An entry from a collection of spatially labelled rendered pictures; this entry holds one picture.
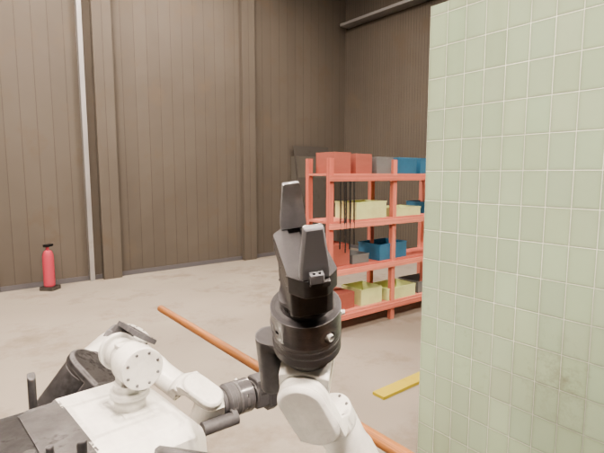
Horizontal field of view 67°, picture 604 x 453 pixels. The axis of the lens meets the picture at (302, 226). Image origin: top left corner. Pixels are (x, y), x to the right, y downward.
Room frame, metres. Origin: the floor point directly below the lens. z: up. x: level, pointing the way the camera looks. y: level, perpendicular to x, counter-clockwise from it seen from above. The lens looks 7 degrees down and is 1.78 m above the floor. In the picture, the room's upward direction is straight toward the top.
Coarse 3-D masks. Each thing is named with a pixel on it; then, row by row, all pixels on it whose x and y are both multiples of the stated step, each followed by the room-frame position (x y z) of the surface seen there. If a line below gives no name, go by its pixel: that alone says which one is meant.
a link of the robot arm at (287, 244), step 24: (288, 240) 0.54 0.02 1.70; (288, 264) 0.49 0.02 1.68; (288, 288) 0.48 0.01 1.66; (312, 288) 0.47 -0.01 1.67; (288, 312) 0.53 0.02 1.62; (312, 312) 0.50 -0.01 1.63; (336, 312) 0.53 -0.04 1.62; (288, 336) 0.52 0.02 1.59; (312, 336) 0.51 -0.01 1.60; (336, 336) 0.54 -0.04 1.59
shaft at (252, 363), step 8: (160, 312) 1.95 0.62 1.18; (168, 312) 1.88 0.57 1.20; (176, 320) 1.80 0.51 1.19; (184, 320) 1.76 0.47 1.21; (192, 328) 1.68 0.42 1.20; (200, 328) 1.66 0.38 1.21; (200, 336) 1.63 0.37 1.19; (208, 336) 1.59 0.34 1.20; (216, 344) 1.53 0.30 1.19; (224, 344) 1.50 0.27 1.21; (232, 352) 1.44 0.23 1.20; (240, 352) 1.43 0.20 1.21; (240, 360) 1.40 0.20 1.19; (248, 360) 1.37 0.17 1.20; (256, 360) 1.36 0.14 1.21; (256, 368) 1.33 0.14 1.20; (368, 432) 0.97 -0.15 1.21; (376, 432) 0.96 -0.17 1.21; (376, 440) 0.94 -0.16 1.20; (384, 440) 0.93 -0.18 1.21; (392, 440) 0.93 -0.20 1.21; (384, 448) 0.92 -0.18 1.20; (392, 448) 0.91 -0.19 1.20; (400, 448) 0.90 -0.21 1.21
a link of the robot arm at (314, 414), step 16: (288, 384) 0.55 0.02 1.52; (304, 384) 0.54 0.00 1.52; (320, 384) 0.55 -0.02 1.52; (288, 400) 0.54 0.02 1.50; (304, 400) 0.54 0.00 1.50; (320, 400) 0.54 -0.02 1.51; (336, 400) 0.63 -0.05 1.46; (288, 416) 0.56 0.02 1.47; (304, 416) 0.55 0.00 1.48; (320, 416) 0.54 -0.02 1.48; (336, 416) 0.56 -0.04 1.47; (352, 416) 0.61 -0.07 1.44; (304, 432) 0.56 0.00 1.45; (320, 432) 0.56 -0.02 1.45; (336, 432) 0.55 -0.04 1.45
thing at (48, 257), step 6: (48, 246) 6.91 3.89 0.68; (48, 252) 6.91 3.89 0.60; (42, 258) 6.89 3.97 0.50; (48, 258) 6.89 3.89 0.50; (42, 264) 6.90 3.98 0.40; (48, 264) 6.89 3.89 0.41; (48, 270) 6.89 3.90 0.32; (54, 270) 6.97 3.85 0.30; (48, 276) 6.88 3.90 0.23; (54, 276) 6.96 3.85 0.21; (48, 282) 6.88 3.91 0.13; (54, 282) 6.95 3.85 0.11; (42, 288) 6.86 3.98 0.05; (48, 288) 6.85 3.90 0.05; (54, 288) 6.89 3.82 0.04; (60, 288) 7.04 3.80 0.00
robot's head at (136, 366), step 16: (112, 336) 0.74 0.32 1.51; (128, 336) 0.76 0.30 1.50; (112, 352) 0.71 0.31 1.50; (128, 352) 0.68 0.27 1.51; (144, 352) 0.68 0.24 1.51; (112, 368) 0.69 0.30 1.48; (128, 368) 0.66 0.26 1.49; (144, 368) 0.68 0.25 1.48; (160, 368) 0.70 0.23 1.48; (128, 384) 0.66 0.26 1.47; (144, 384) 0.68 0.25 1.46
